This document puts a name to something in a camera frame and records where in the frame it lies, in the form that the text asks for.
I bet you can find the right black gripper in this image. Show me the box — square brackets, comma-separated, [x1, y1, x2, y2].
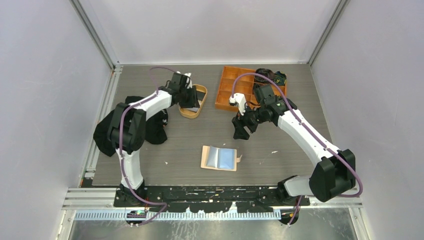
[232, 101, 266, 140]

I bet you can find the silver credit card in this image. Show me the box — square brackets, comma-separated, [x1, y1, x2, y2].
[183, 107, 200, 113]

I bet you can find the yellow oval tray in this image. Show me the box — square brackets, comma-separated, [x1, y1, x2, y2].
[178, 84, 208, 119]

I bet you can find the beige leather card holder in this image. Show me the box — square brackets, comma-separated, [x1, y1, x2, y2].
[200, 145, 242, 172]

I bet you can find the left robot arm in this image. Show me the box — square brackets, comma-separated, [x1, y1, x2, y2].
[107, 71, 199, 207]

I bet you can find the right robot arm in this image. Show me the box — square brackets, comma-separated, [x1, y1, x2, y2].
[229, 85, 357, 206]

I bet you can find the orange compartment organizer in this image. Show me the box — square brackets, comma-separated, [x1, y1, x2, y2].
[215, 66, 269, 112]

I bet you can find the black cloth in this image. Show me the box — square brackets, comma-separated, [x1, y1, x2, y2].
[93, 108, 169, 157]

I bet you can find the dark rolled tie top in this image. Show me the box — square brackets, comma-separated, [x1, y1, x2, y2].
[254, 68, 275, 83]

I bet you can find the green patterned rolled tie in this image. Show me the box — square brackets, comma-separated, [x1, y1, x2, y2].
[273, 71, 287, 86]

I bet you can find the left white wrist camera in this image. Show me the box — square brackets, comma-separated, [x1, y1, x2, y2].
[179, 72, 193, 89]

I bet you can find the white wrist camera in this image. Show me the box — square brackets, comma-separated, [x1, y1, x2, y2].
[229, 93, 247, 116]
[179, 72, 193, 89]

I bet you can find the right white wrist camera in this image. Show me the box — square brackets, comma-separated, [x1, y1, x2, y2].
[229, 93, 247, 116]

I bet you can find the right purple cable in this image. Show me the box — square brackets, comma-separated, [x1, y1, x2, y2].
[230, 72, 364, 227]

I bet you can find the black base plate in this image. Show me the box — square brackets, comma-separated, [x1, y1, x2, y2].
[113, 185, 299, 213]

